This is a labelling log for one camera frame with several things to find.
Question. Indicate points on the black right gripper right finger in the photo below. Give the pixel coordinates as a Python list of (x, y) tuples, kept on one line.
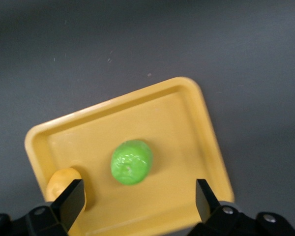
[(206, 204)]

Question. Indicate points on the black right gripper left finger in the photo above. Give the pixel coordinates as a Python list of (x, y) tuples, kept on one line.
[(71, 204)]

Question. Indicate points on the yellow potato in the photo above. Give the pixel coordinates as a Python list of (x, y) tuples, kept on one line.
[(57, 180)]

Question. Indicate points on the green apple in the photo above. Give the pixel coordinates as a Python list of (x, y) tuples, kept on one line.
[(131, 162)]

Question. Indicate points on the yellow rectangular plastic tray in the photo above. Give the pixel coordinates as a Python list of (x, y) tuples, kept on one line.
[(162, 127)]

